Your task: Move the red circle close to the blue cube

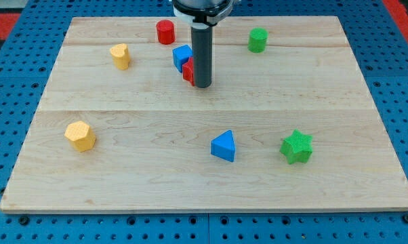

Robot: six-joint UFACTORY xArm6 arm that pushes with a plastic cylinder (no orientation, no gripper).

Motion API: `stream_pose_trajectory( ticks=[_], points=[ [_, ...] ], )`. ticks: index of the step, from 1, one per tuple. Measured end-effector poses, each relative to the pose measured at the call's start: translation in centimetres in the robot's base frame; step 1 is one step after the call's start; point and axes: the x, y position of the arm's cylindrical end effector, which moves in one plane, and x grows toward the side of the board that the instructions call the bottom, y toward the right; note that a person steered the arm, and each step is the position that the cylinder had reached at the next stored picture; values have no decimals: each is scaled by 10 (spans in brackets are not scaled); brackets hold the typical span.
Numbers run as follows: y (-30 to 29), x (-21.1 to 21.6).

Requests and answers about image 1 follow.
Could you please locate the yellow heart block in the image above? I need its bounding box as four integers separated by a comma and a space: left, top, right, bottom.
110, 43, 131, 70

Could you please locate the green cylinder block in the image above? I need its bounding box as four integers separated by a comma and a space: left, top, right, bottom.
247, 28, 268, 53

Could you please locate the red cylinder block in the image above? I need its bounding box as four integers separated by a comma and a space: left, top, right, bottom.
156, 20, 176, 45

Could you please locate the green star block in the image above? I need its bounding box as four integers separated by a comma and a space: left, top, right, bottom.
279, 129, 313, 165

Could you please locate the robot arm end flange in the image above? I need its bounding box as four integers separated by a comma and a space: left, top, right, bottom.
172, 0, 239, 29

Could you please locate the red block behind rod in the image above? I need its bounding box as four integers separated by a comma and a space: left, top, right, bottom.
182, 56, 195, 86

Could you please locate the blue triangle block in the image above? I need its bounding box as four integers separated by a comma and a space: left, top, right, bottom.
211, 130, 236, 162

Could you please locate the wooden board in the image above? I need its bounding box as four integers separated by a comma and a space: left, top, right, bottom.
0, 16, 408, 214

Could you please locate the blue cube block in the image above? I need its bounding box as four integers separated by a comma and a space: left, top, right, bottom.
172, 45, 193, 73

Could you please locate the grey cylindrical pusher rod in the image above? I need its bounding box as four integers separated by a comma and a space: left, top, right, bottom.
191, 27, 213, 88

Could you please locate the yellow hexagon block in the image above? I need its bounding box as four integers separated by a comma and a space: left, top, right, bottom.
64, 121, 96, 153

